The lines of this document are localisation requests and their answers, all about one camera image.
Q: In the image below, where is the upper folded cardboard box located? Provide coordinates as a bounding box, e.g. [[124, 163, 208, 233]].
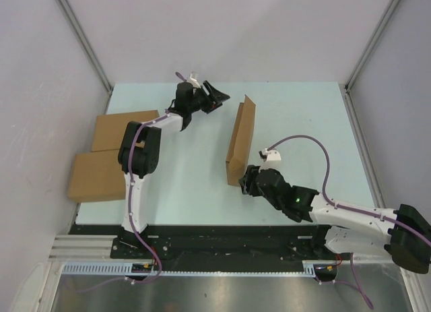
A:
[[91, 110, 159, 152]]

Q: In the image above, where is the right aluminium frame post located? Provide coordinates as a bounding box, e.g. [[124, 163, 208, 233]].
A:
[[344, 0, 403, 91]]

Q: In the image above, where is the left aluminium frame post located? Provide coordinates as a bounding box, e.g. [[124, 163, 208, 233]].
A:
[[55, 0, 113, 95]]

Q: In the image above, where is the front aluminium frame rail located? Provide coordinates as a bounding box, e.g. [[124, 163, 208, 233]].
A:
[[48, 234, 413, 261]]

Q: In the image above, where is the lower folded cardboard box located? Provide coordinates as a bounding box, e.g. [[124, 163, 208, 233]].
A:
[[67, 150, 126, 203]]

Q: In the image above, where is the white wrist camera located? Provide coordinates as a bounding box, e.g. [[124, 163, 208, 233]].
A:
[[187, 71, 200, 88], [259, 148, 281, 170]]

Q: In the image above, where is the folded cardboard box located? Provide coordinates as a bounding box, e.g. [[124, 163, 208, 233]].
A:
[[67, 150, 126, 203], [91, 110, 159, 152]]

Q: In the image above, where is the brown cardboard box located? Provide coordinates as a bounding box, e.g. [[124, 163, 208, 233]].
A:
[[226, 94, 256, 187]]

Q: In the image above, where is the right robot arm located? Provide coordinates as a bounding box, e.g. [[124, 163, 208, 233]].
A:
[[239, 165, 430, 274]]

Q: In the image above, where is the aluminium frame post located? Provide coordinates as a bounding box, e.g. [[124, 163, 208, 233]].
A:
[[55, 0, 113, 95], [344, 0, 403, 91]]

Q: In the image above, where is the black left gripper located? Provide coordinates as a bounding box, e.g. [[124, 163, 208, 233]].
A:
[[187, 81, 229, 114]]

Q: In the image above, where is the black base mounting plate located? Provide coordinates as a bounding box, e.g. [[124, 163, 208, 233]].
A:
[[69, 224, 337, 263]]

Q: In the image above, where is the right aluminium side rail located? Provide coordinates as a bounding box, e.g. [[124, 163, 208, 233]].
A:
[[339, 84, 387, 209]]

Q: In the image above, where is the grey slotted cable duct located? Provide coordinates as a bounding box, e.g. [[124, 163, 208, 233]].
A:
[[62, 260, 337, 276]]

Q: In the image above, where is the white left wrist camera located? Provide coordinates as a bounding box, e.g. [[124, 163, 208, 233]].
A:
[[187, 71, 200, 88]]

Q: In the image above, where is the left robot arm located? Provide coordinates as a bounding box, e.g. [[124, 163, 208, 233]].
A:
[[118, 79, 230, 233]]

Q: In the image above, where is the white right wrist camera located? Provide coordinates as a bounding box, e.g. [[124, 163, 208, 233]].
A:
[[259, 148, 281, 170]]

